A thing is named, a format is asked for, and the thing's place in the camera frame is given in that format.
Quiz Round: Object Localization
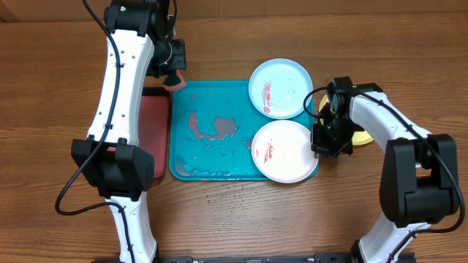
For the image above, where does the dark green sponge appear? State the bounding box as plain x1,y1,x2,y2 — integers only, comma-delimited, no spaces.
162,69,186,91

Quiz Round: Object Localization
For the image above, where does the yellow-green plate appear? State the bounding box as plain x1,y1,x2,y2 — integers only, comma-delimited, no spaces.
318,95,374,146

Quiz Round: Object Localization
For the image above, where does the white pink plate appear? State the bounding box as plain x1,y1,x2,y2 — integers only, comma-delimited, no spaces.
252,120,318,183

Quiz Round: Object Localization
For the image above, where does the light blue plate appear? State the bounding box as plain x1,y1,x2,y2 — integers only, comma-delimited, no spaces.
249,58,314,119

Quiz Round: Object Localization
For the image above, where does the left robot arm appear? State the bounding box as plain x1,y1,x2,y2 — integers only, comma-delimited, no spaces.
55,1,186,262

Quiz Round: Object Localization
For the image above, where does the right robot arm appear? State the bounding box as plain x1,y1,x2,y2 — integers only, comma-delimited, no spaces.
310,77,466,263

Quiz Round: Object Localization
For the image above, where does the black tray with red mat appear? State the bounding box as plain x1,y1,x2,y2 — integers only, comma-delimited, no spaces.
138,87,170,180

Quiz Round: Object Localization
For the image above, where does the teal plastic tray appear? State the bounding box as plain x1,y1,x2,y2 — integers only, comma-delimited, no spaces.
169,80,313,181

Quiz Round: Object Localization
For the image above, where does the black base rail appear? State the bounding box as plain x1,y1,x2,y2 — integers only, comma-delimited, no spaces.
158,253,358,263

